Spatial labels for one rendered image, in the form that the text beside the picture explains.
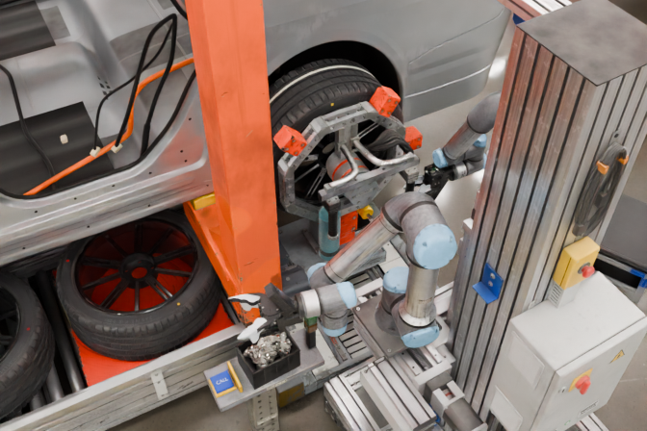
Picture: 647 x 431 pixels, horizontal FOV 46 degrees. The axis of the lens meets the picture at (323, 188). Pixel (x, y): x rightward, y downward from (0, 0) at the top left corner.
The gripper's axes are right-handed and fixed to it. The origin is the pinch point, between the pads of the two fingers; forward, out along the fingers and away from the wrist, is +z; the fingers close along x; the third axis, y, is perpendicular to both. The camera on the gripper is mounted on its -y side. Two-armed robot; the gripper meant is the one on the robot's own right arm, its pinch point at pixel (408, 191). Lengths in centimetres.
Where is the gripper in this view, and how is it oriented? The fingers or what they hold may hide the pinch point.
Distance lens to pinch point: 297.7
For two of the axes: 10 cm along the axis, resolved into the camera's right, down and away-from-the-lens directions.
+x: 4.6, 6.4, -6.1
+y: 0.0, -6.9, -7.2
